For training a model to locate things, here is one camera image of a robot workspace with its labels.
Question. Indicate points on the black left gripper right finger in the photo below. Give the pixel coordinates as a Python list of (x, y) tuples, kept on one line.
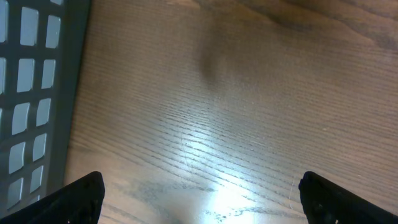
[(325, 202)]

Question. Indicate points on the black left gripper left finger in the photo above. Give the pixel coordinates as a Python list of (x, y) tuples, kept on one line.
[(77, 202)]

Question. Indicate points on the grey plastic basket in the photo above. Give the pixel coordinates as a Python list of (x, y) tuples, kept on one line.
[(41, 50)]

